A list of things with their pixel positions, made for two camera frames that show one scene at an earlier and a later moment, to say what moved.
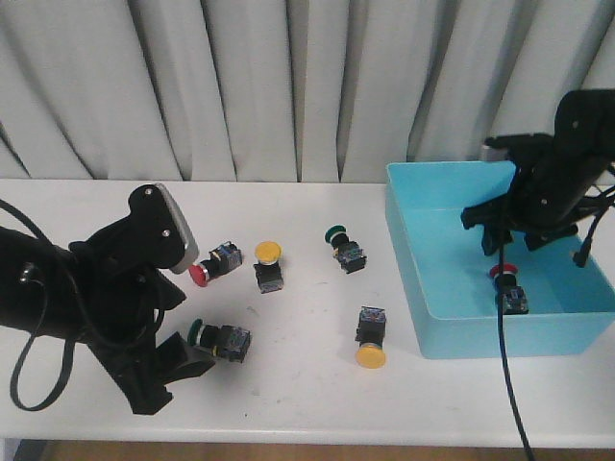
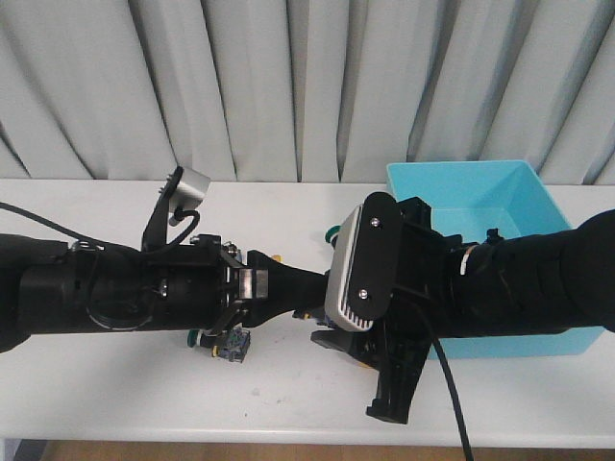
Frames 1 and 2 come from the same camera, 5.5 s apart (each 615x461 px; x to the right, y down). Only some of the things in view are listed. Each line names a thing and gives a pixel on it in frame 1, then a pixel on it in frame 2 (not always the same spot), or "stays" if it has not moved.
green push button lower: (224, 341) stays
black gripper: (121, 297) to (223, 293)
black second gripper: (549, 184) to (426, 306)
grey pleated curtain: (283, 90) stays
